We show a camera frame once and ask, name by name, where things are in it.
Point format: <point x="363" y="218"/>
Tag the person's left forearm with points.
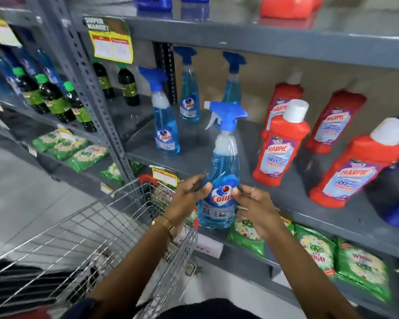
<point x="136" y="269"/>

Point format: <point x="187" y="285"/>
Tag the large yellow shelf sign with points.
<point x="111" y="41"/>

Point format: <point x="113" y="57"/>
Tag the person's left hand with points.
<point x="183" y="202"/>

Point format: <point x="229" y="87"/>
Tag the red bottle base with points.
<point x="289" y="6"/>

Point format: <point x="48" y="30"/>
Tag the blue glass cleaner spray bottle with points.
<point x="224" y="162"/>
<point x="189" y="92"/>
<point x="232" y="86"/>
<point x="164" y="129"/>

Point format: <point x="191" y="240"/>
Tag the gray metal shelving rack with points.
<point x="26" y="124"/>
<point x="286" y="39"/>

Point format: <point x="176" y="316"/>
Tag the yellow paper shelf tag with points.
<point x="3" y="31"/>

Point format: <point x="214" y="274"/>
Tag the person's dark clothing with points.
<point x="212" y="310"/>

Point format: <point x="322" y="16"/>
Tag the person's right hand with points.
<point x="261" y="212"/>

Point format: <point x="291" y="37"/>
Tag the row of blue bottles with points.
<point x="6" y="68"/>

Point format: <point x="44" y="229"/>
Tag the yellow red price tag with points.
<point x="165" y="176"/>

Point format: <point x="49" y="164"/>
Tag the person's left thumb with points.
<point x="206" y="191"/>

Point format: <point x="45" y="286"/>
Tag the dark bottle green cap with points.
<point x="79" y="107"/>
<point x="31" y="92"/>
<point x="129" y="84"/>
<point x="103" y="79"/>
<point x="55" y="99"/>

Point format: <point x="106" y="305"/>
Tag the person's right forearm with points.
<point x="306" y="279"/>

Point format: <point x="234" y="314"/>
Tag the red cleaner bottle white cap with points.
<point x="281" y="94"/>
<point x="279" y="152"/>
<point x="355" y="169"/>
<point x="335" y="122"/>

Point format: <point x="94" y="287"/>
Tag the person's right thumb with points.
<point x="241" y="197"/>

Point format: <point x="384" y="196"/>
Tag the white shelf label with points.
<point x="207" y="245"/>

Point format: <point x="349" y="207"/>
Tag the small yellow price tag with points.
<point x="106" y="188"/>
<point x="65" y="133"/>

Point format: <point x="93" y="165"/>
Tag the green detergent packet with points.
<point x="246" y="235"/>
<point x="316" y="249"/>
<point x="68" y="147"/>
<point x="88" y="157"/>
<point x="114" y="172"/>
<point x="364" y="269"/>
<point x="45" y="141"/>

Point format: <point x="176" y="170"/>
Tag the gold wristwatch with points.
<point x="164" y="224"/>

